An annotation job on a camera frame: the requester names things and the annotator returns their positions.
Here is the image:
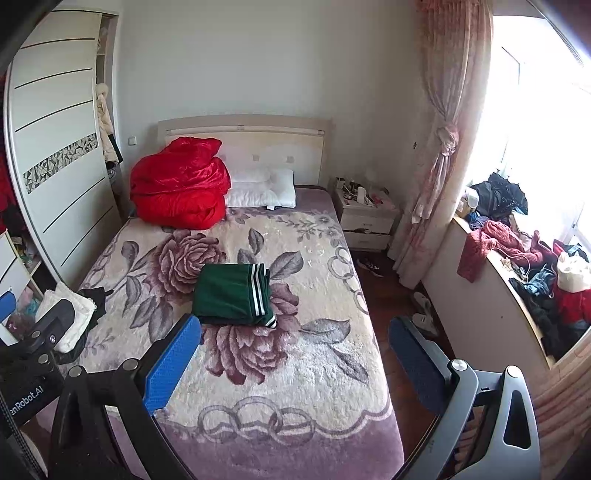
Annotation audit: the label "beige hanging coat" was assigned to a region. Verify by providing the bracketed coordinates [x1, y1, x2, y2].
[95, 83, 123, 164]

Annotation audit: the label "red knit cloth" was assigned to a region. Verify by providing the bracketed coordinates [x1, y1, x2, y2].
[458, 220, 559, 283]

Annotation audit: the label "floral plush blanket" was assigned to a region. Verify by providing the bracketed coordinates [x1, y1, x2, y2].
[65, 208, 394, 439]

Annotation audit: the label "white nightstand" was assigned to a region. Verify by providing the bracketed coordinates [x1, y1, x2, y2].
[332, 178, 400, 252]

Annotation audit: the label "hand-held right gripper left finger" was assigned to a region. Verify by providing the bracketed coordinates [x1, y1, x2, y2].
[48, 314, 204, 480]

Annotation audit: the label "bed with white headboard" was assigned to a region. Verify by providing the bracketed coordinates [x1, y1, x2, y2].
[28, 115, 407, 480]

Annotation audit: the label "dark clothes heap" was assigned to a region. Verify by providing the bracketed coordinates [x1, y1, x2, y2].
[471, 173, 528, 219]

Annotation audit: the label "white pillow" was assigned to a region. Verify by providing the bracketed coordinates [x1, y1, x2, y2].
[225, 168, 297, 209]

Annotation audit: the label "pink floral curtain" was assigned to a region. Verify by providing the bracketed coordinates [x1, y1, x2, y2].
[392, 0, 495, 289]

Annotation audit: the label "green varsity jacket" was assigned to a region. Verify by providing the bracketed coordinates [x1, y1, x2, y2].
[191, 263, 278, 329]

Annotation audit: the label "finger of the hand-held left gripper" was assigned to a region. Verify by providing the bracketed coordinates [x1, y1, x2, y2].
[0, 290, 17, 324]
[34, 298, 77, 345]

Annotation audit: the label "purple bed sheet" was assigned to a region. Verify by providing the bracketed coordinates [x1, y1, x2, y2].
[28, 185, 406, 480]

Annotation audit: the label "white drawer unit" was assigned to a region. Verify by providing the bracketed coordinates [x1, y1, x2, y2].
[0, 231, 33, 301]

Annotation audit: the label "colourful wardrobe shelf items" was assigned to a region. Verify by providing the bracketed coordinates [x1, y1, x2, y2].
[9, 286, 43, 334]

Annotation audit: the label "mixed clothes pile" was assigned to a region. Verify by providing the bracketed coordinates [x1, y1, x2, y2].
[508, 240, 591, 358]

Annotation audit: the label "nightstand small items pile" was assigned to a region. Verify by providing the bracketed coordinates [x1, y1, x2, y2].
[336, 176, 391, 206]

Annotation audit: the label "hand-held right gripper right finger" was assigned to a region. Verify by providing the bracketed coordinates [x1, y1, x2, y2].
[388, 316, 541, 480]

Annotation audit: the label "red quilt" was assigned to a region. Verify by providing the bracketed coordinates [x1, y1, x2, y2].
[130, 137, 232, 230]

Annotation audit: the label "red hanging clothes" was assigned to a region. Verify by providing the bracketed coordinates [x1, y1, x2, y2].
[0, 152, 19, 234]

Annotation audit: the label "white window ledge cabinet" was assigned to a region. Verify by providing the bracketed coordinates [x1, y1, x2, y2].
[422, 215, 591, 384]

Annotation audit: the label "white knit cloth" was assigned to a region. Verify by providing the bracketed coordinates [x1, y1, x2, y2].
[36, 282, 95, 354]

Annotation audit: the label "dark shoe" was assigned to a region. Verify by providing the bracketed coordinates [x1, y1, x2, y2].
[356, 257, 385, 278]

